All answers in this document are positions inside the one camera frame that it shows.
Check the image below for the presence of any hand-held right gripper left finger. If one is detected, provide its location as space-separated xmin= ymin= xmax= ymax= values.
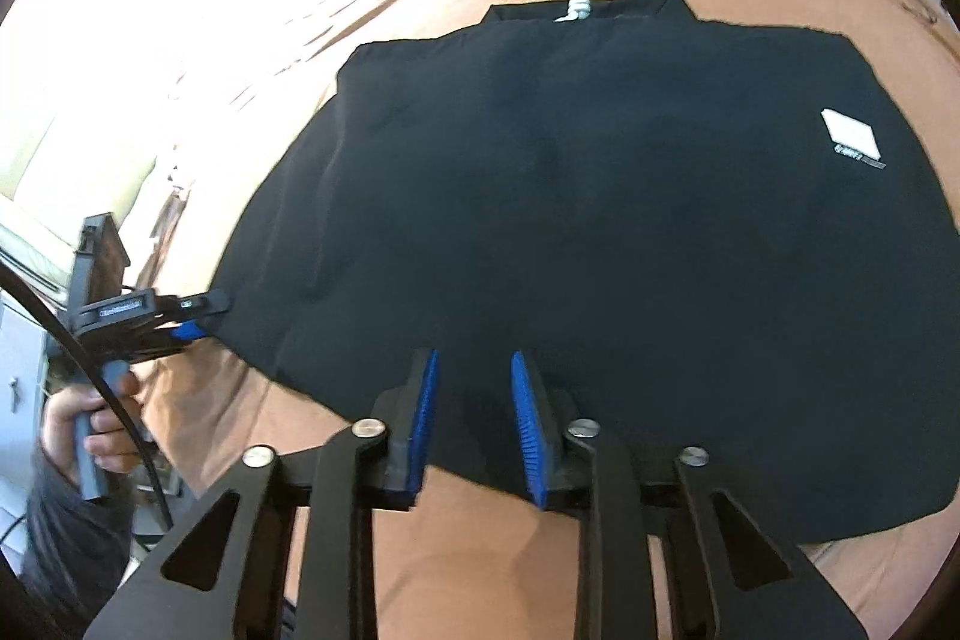
xmin=82 ymin=347 xmax=442 ymax=640

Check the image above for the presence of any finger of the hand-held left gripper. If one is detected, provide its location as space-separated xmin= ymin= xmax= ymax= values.
xmin=150 ymin=289 xmax=232 ymax=320
xmin=124 ymin=320 xmax=212 ymax=362

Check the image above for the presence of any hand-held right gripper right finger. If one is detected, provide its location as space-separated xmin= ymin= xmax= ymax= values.
xmin=510 ymin=349 xmax=871 ymax=640

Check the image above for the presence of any black garment with white patch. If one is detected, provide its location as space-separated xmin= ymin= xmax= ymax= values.
xmin=211 ymin=0 xmax=960 ymax=545

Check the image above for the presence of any person's left forearm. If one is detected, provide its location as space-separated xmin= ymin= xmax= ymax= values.
xmin=22 ymin=452 xmax=136 ymax=611

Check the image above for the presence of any person's left hand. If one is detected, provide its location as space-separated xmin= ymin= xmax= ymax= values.
xmin=41 ymin=370 xmax=155 ymax=483

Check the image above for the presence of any brown blanket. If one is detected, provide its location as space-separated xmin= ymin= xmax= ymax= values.
xmin=127 ymin=0 xmax=960 ymax=640

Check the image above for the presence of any white drawer cabinet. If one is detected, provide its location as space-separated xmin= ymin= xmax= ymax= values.
xmin=0 ymin=302 xmax=53 ymax=420

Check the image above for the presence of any thick black gripper cable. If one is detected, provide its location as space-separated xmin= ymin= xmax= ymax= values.
xmin=0 ymin=257 xmax=177 ymax=528

